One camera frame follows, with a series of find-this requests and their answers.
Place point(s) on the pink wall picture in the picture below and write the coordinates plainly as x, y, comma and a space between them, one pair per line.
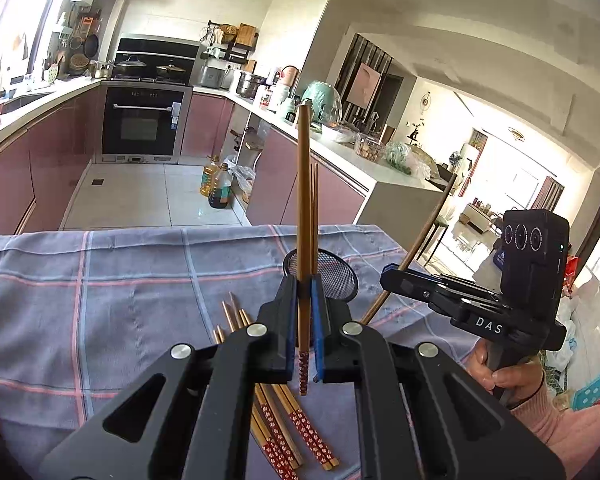
366, 85

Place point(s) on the bunch of wooden chopsticks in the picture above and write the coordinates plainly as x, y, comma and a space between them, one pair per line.
305, 430

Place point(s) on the small steel pot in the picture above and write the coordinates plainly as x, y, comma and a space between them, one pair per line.
101, 69

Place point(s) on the large steel pot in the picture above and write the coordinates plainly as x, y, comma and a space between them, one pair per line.
250, 85

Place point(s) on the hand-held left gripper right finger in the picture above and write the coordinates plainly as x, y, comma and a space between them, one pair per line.
317, 320

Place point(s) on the black mesh holder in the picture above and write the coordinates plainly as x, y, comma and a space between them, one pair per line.
337, 275

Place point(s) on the wooden cutting board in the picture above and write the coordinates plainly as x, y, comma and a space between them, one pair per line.
246, 35

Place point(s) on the dark pot with lid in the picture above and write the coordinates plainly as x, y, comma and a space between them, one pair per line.
130, 67

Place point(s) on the clear food container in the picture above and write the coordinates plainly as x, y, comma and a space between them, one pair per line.
369, 149

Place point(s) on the mint green appliance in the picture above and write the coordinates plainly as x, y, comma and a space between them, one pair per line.
322, 102

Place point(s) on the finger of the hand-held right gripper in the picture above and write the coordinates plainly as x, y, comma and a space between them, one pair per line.
400, 287
420, 276

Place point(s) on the pink cabinets under window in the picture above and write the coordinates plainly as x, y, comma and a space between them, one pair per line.
45, 160

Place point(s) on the plastic bags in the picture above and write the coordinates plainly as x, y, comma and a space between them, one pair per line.
242, 177

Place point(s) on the grey plaid tablecloth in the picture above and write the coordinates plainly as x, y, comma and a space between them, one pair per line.
105, 310

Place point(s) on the built-in black oven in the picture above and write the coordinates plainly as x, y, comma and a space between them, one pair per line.
140, 125

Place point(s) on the wok with glass lid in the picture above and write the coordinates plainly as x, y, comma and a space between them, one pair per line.
170, 71

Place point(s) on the bag of green vegetables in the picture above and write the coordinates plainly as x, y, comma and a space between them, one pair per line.
400, 157

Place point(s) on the pink kettle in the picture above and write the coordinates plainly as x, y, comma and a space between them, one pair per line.
290, 80

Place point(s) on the black range hood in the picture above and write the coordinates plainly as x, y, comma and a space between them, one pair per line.
155, 50

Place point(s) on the dark chair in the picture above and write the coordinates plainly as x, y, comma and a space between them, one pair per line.
442, 200

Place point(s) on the pink peninsula cabinets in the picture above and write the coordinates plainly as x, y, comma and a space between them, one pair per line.
280, 180

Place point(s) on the black wall rack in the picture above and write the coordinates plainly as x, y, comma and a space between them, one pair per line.
230, 45

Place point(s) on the hanging kitchen utensils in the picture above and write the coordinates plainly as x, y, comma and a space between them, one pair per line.
82, 40

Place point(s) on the red-patterned wooden chopstick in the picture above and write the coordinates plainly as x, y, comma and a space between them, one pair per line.
430, 220
304, 210

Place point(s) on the person's right forearm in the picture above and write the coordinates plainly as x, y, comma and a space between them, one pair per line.
570, 435

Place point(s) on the person's right hand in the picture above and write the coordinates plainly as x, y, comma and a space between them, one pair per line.
520, 377

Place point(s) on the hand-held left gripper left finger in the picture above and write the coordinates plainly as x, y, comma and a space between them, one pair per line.
292, 312

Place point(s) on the pink cabinet beside oven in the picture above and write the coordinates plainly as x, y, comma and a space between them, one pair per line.
207, 125

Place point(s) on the cooking oil bottles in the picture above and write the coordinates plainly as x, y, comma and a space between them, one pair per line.
221, 187

